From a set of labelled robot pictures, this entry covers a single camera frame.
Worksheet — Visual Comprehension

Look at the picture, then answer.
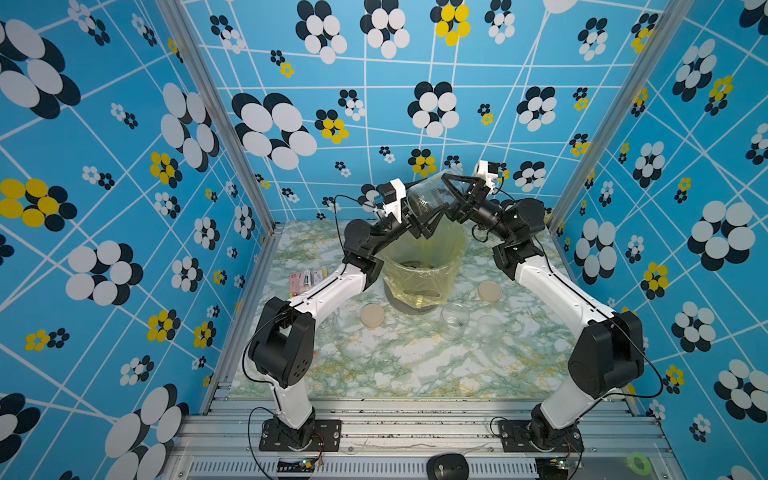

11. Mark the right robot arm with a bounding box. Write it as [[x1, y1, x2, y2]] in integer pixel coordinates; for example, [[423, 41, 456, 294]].
[[442, 174, 645, 451]]

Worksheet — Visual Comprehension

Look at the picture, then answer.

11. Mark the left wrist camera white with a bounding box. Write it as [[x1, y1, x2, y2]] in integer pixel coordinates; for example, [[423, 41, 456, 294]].
[[376, 179, 406, 223]]

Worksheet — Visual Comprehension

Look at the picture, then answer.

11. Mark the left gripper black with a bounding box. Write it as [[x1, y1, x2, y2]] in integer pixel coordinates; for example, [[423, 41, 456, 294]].
[[368, 182, 445, 261]]

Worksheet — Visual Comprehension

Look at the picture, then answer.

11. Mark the green tape roll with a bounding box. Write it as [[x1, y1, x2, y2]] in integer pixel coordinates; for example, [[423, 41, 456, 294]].
[[626, 452, 653, 477]]

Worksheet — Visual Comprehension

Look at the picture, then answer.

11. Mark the circuit board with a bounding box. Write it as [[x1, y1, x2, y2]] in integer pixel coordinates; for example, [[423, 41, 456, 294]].
[[536, 458, 570, 480], [276, 459, 322, 474]]

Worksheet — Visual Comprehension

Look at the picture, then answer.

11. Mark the left circuit board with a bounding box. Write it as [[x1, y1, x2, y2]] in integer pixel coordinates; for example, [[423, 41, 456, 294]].
[[276, 459, 322, 474]]

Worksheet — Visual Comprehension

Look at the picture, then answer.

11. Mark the clear plastic tea jar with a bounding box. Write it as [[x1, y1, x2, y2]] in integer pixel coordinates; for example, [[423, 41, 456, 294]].
[[440, 303, 469, 340]]

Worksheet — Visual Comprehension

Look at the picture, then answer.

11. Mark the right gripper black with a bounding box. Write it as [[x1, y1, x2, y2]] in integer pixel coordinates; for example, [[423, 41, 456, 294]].
[[436, 180, 514, 250]]

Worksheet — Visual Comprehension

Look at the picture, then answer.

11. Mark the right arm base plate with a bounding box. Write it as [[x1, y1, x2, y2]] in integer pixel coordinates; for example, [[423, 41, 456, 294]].
[[497, 420, 584, 454]]

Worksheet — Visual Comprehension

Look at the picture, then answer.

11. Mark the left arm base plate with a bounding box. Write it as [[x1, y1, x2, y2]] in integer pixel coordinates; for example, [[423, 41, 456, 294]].
[[258, 418, 343, 453]]

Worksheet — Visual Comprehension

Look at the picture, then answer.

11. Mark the right circuit board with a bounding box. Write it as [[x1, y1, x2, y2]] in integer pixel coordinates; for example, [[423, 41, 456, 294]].
[[536, 458, 570, 480]]

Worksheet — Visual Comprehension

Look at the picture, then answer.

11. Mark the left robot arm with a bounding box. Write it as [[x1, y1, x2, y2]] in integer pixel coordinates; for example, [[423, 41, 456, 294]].
[[242, 206, 447, 449]]

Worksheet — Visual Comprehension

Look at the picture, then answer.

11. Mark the pink card package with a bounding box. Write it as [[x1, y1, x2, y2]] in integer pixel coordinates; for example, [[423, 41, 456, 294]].
[[289, 268, 328, 297]]

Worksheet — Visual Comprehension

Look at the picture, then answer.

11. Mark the round wooden jar lid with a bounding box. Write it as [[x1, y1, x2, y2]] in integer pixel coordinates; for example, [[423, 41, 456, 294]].
[[360, 304, 386, 329]]

